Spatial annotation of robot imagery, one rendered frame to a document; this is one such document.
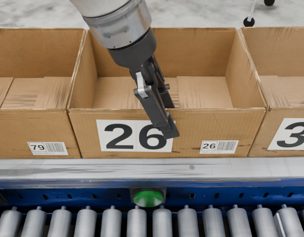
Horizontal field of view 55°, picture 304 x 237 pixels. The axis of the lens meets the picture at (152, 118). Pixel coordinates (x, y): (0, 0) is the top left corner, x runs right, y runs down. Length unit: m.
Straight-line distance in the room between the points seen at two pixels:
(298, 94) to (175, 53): 0.37
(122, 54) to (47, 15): 2.73
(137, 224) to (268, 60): 0.58
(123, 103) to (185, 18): 2.23
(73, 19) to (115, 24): 2.63
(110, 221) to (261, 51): 0.61
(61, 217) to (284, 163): 0.55
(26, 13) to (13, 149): 2.62
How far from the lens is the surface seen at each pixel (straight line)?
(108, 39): 0.42
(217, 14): 3.08
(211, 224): 0.78
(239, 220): 0.80
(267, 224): 0.82
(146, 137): 0.63
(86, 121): 0.60
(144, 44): 0.44
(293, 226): 0.84
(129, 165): 0.68
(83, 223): 0.78
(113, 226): 0.77
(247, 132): 0.65
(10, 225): 0.84
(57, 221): 0.80
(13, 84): 0.95
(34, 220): 0.82
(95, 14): 0.40
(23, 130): 0.67
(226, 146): 0.68
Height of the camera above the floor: 1.46
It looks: 49 degrees down
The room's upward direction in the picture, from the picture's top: straight up
